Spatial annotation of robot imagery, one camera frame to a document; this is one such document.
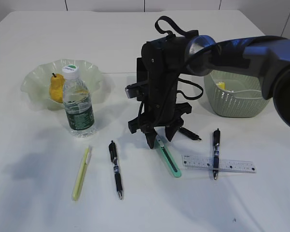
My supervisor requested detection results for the green perforated plastic basket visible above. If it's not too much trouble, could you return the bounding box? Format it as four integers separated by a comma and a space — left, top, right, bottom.
204, 71, 269, 118

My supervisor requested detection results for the clear plastic ruler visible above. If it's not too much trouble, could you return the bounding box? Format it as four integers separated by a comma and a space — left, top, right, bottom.
182, 156, 257, 174

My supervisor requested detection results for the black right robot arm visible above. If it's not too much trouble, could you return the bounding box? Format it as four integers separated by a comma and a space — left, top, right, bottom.
125, 16, 290, 148

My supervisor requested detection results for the yellow pear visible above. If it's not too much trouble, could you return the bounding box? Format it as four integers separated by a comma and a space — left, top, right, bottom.
49, 73, 65, 103

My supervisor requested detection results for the clear water bottle green label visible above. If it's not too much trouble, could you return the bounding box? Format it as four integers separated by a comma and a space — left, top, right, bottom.
62, 65, 95, 138

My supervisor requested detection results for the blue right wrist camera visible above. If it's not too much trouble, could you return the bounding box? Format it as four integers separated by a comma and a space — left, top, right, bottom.
125, 81, 149, 101

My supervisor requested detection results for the yellow-green pen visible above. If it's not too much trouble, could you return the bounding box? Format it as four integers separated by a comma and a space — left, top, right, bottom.
72, 145, 92, 201

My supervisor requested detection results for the black blue gel pen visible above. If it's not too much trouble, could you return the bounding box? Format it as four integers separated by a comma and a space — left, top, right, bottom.
213, 128, 221, 180

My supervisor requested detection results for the black gel pen left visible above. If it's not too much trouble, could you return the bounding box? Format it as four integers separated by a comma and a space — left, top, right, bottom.
109, 140, 124, 200

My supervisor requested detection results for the green wavy glass plate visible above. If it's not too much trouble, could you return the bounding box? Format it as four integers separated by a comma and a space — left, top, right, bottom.
20, 59, 106, 110

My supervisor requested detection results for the mint green utility knife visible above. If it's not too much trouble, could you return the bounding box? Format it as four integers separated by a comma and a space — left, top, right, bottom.
155, 135, 181, 178

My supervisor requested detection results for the black square pen holder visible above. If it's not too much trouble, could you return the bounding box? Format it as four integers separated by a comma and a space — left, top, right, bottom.
137, 58, 148, 84

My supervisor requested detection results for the black gel pen centre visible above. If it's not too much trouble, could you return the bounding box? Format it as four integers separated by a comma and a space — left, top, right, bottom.
179, 127, 202, 141

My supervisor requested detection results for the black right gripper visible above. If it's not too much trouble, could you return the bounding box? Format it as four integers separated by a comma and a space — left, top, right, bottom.
128, 81, 192, 149

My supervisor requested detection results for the yellow utility knife packaging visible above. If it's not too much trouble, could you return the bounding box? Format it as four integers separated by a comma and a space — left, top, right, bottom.
216, 82, 234, 93

